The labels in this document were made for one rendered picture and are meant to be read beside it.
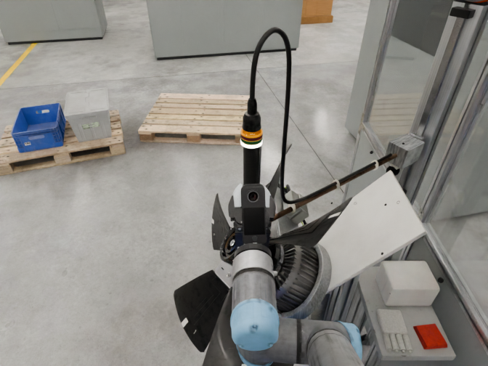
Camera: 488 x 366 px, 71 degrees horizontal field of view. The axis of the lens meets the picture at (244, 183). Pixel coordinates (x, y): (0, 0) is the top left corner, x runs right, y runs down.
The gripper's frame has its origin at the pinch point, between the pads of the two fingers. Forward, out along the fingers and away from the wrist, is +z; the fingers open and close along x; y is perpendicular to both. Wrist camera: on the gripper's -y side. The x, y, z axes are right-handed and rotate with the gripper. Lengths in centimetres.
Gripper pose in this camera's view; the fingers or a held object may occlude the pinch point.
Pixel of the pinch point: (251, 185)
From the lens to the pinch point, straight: 78.8
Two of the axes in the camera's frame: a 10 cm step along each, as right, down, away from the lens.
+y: 0.0, 7.8, 6.3
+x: 10.0, 0.0, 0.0
